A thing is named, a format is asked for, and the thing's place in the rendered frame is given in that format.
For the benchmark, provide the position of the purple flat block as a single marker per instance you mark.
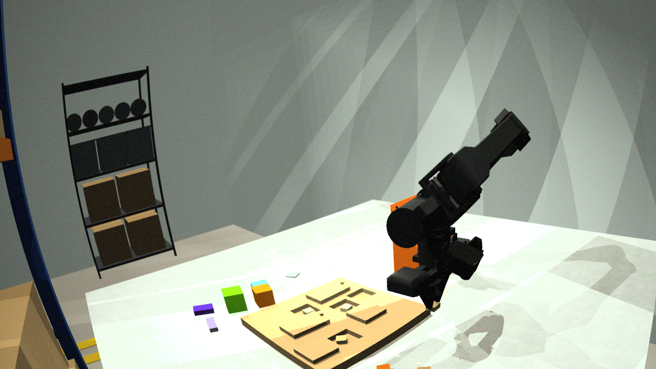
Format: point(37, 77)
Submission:
point(203, 309)

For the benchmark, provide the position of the green cube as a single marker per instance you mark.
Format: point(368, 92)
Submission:
point(234, 299)

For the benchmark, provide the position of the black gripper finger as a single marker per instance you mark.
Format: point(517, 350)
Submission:
point(428, 296)
point(441, 286)

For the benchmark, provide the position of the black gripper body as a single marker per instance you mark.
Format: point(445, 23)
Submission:
point(413, 282)

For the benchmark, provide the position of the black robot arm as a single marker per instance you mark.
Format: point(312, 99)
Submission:
point(446, 197)

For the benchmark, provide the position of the light teal cube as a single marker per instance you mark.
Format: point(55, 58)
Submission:
point(256, 283)

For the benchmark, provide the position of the pale yellow square board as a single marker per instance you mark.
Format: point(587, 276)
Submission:
point(377, 318)

